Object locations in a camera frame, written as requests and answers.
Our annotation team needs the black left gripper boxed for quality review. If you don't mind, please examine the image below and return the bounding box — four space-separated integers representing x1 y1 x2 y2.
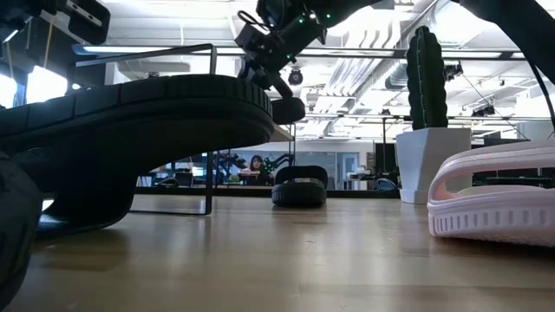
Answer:
0 0 112 44

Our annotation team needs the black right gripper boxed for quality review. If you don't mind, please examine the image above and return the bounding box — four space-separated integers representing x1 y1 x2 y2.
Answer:
236 16 327 101

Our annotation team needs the pink rubber slide sandal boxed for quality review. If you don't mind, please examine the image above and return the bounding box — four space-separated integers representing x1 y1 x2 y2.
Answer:
427 139 555 249

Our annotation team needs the large office window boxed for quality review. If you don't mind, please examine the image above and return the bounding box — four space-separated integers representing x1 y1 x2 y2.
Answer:
0 64 70 109

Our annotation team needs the person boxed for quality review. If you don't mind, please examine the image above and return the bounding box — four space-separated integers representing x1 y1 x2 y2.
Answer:
242 154 275 186

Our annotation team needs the long ceiling light bar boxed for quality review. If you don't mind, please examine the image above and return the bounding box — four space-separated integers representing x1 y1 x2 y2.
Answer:
71 42 528 61

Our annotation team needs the green cactus plant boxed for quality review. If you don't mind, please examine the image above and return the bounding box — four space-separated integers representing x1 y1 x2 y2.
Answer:
406 24 449 131

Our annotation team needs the white hexagonal plant pot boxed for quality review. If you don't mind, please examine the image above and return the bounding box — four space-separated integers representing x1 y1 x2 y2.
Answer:
395 127 473 205

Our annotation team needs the black computer monitor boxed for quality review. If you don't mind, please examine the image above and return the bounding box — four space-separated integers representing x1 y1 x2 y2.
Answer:
483 137 528 146

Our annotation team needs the black aluminium table frame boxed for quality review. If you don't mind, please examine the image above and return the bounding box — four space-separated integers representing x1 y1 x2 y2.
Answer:
129 185 402 200

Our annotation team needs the grey ceiling duct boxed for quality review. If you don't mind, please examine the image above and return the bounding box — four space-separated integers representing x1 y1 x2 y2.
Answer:
384 62 411 91

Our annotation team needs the distant black metal frame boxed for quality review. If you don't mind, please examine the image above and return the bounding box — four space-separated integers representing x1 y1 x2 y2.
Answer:
294 113 552 174

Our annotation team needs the wooden shelf black metal frame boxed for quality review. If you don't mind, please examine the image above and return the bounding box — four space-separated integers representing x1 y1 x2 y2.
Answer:
71 42 297 217

